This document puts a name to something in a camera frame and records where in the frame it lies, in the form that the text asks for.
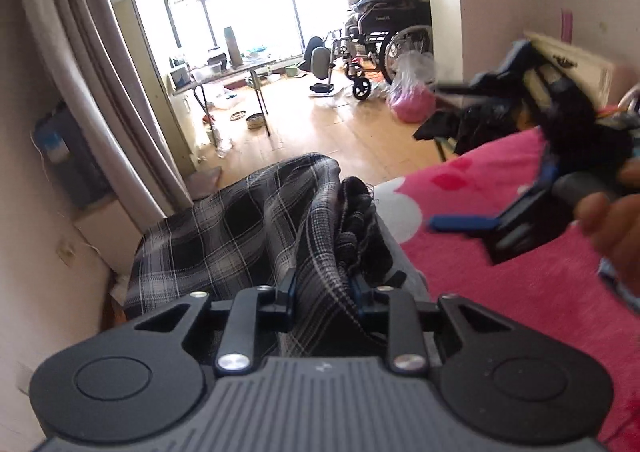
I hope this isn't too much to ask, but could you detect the purple bottle on dresser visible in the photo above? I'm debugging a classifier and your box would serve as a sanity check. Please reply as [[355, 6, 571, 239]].
[[560, 9, 574, 44]]

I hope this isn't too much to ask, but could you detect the black white plaid garment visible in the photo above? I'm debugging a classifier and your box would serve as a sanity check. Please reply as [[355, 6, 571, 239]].
[[124, 153, 393, 357]]

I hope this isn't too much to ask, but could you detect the folded grey blanket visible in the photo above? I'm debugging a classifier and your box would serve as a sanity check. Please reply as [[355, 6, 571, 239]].
[[366, 214, 431, 300]]

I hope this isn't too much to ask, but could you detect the person right hand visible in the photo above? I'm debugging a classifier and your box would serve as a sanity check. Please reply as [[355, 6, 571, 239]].
[[572, 158, 640, 298]]

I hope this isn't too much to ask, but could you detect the folding table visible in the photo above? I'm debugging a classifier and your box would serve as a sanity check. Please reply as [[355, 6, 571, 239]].
[[169, 56, 279, 154]]

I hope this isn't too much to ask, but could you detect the wall power outlet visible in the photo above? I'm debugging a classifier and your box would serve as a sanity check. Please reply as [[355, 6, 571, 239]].
[[55, 240, 76, 268]]

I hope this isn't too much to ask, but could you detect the grey curtain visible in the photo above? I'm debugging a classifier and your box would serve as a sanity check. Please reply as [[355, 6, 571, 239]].
[[22, 0, 192, 230]]

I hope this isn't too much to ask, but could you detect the black wheelchair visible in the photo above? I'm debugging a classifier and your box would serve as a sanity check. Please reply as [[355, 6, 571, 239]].
[[297, 0, 433, 101]]

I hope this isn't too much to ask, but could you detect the pink floral bed blanket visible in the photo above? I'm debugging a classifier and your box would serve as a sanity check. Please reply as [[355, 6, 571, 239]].
[[374, 130, 640, 451]]

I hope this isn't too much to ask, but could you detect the cream dresser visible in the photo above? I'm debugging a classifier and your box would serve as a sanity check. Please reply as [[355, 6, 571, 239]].
[[525, 32, 637, 108]]

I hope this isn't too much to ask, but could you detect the dark water dispenser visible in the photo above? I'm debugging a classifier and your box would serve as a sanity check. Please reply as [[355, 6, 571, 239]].
[[32, 101, 112, 209]]

